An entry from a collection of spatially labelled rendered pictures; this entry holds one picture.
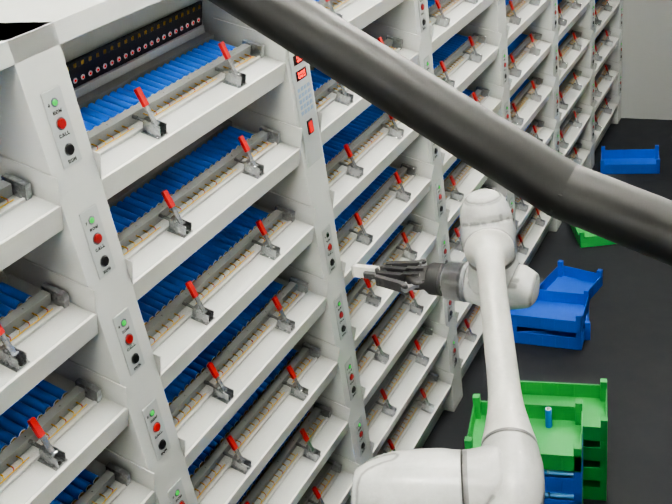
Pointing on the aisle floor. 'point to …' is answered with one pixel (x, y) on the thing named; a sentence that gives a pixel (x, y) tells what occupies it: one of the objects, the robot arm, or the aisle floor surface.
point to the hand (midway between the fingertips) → (365, 271)
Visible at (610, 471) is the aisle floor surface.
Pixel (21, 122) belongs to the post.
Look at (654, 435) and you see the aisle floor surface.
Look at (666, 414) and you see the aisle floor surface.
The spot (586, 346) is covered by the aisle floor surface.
